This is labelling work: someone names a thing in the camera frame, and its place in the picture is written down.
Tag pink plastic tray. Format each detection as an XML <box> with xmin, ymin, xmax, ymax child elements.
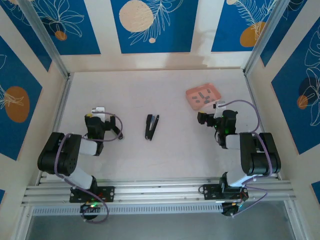
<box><xmin>185</xmin><ymin>83</ymin><xmax>223</xmax><ymax>111</ymax></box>

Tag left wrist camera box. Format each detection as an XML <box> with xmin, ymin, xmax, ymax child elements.
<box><xmin>91</xmin><ymin>106</ymin><xmax>106</xmax><ymax>120</ymax></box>

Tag black stapler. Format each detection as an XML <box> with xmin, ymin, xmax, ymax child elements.
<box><xmin>144</xmin><ymin>113</ymin><xmax>161</xmax><ymax>142</ymax></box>

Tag grey slotted cable duct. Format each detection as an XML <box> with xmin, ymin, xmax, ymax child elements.
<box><xmin>31</xmin><ymin>202</ymin><xmax>225</xmax><ymax>217</ymax></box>

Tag aluminium frame leg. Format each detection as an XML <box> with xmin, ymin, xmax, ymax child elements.
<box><xmin>283</xmin><ymin>199</ymin><xmax>307</xmax><ymax>240</ymax></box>
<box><xmin>13</xmin><ymin>206</ymin><xmax>35</xmax><ymax>240</ymax></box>

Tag aluminium frame post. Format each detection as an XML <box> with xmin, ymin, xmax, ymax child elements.
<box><xmin>17</xmin><ymin>0</ymin><xmax>72</xmax><ymax>80</ymax></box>
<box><xmin>242</xmin><ymin>0</ymin><xmax>293</xmax><ymax>76</ymax></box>

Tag long aluminium base rail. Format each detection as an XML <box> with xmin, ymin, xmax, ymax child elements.
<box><xmin>21</xmin><ymin>176</ymin><xmax>299</xmax><ymax>208</ymax></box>

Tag aluminium table side rail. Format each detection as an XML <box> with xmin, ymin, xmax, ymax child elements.
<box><xmin>36</xmin><ymin>73</ymin><xmax>75</xmax><ymax>186</ymax></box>
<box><xmin>243</xmin><ymin>71</ymin><xmax>285</xmax><ymax>181</ymax></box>

